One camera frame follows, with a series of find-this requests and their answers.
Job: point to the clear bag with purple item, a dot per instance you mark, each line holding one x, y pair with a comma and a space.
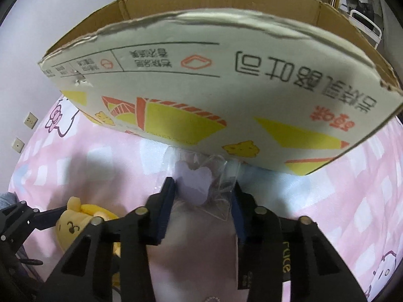
195, 182

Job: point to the yellow bear plush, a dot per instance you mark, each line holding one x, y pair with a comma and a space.
74, 223

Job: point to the black tissue pack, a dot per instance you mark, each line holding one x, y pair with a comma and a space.
286, 258

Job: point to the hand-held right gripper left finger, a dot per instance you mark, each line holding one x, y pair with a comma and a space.
163, 210

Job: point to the black bag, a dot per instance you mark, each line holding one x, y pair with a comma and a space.
359, 4

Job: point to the wall socket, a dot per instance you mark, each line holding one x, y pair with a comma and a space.
17, 144
30, 120

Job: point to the white trolley cart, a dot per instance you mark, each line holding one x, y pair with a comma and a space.
374, 31

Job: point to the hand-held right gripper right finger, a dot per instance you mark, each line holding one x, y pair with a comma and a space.
241, 223

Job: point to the printed cardboard box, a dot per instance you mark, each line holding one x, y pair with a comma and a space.
220, 85

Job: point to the pink cat-print blanket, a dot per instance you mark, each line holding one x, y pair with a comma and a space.
94, 170

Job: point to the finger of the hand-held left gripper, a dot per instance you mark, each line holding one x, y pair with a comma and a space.
47, 218
19, 209

